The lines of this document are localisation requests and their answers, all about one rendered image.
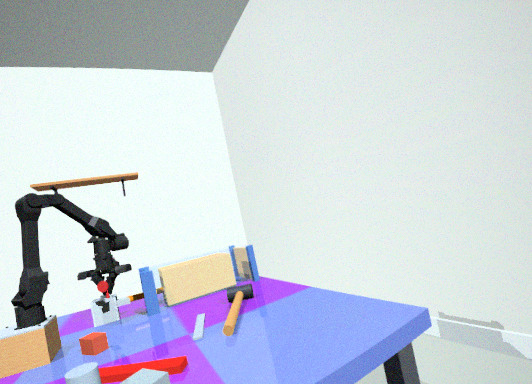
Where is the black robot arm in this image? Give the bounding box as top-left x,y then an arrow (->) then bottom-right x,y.
11,193 -> 130,331

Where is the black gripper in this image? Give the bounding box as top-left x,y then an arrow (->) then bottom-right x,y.
77,252 -> 132,295

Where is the red flat bar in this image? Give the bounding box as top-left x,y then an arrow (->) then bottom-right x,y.
99,356 -> 188,384

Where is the mallet with grey head and wooden handle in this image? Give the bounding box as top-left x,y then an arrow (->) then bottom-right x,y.
223,283 -> 254,336

